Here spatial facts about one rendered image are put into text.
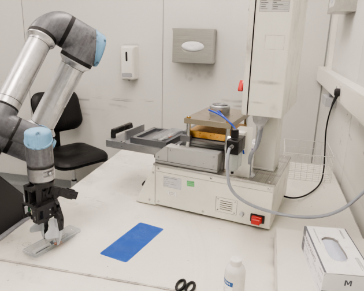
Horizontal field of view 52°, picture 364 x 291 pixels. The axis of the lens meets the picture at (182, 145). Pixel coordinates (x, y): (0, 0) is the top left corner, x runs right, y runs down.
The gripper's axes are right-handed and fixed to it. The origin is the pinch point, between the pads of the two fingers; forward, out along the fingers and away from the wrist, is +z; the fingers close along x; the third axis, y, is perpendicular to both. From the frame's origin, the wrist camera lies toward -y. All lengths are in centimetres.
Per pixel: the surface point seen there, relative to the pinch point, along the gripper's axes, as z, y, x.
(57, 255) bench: 2.8, 3.1, 5.6
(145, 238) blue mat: 2.8, -19.5, 21.6
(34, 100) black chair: -12, -111, -154
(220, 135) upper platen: -28, -51, 32
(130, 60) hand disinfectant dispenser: -42, -160, -100
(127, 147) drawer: -17.5, -44.7, -6.6
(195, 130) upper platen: -28, -50, 22
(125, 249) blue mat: 2.8, -10.7, 20.4
